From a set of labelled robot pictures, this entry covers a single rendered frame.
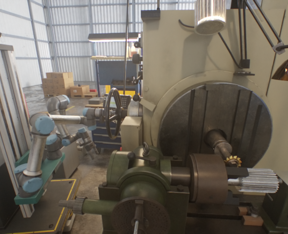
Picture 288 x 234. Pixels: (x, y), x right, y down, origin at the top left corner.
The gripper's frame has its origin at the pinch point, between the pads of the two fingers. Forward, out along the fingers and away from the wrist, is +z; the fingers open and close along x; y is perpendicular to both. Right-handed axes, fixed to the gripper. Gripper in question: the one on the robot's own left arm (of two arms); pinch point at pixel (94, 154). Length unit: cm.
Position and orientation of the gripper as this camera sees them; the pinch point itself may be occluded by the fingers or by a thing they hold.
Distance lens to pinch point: 186.3
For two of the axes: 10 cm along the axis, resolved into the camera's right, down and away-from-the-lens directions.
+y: 9.2, -3.8, -1.0
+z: 4.0, 9.0, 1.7
